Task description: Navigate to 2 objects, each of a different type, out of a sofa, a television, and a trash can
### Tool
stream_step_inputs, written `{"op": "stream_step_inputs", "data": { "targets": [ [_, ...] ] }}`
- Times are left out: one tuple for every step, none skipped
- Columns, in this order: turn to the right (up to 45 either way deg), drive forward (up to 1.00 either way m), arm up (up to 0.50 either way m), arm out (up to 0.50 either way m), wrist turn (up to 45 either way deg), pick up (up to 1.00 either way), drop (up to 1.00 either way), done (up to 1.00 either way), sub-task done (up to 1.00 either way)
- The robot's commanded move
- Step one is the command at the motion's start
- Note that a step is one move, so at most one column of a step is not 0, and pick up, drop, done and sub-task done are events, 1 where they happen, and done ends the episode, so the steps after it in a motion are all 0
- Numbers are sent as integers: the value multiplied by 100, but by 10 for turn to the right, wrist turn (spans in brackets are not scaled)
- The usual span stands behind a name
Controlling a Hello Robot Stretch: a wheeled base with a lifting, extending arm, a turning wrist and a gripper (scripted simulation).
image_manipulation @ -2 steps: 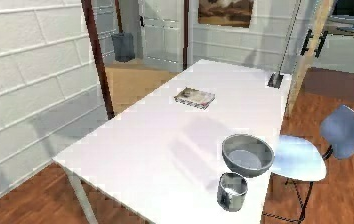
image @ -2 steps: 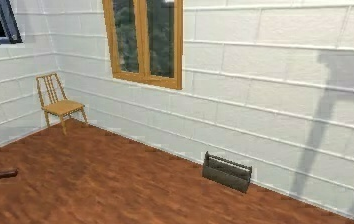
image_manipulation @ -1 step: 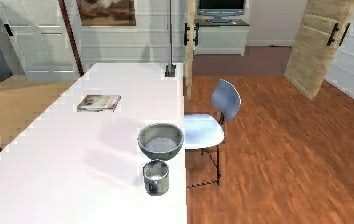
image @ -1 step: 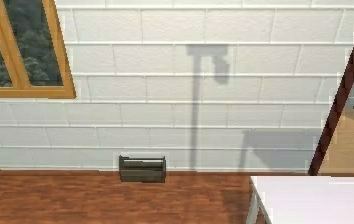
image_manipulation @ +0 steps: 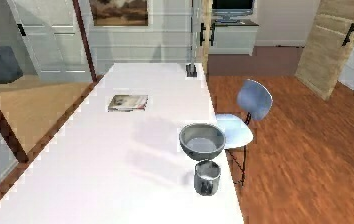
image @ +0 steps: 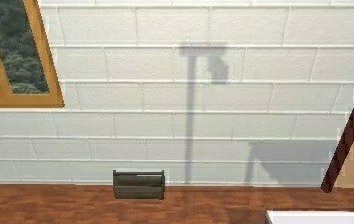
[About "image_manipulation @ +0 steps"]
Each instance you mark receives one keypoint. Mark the grey metal bowl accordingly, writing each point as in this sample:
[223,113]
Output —
[202,141]

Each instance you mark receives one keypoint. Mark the pale wooden door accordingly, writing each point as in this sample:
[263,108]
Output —
[331,50]

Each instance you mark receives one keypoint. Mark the grey book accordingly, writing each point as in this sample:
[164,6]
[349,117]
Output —
[128,102]

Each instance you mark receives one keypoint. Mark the white panelled door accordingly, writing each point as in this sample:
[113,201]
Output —
[48,43]

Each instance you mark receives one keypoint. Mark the white television cabinet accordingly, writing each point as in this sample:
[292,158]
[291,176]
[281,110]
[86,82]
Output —
[233,38]

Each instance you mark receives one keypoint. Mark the black television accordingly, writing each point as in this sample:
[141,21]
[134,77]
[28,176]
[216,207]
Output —
[233,8]

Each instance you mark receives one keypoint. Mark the white table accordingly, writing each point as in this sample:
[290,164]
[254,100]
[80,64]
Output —
[118,160]

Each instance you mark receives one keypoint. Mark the small black stand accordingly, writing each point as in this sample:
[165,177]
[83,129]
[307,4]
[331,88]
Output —
[191,70]

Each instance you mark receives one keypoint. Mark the grey metal mug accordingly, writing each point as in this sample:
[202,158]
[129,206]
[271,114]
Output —
[207,178]

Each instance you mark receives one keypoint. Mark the pale blue chair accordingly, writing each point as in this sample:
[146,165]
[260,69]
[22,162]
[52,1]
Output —
[248,113]

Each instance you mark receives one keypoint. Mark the dark grey trash can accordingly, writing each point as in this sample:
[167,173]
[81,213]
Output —
[1,65]

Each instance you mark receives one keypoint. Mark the framed brown painting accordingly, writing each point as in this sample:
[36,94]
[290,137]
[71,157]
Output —
[119,13]

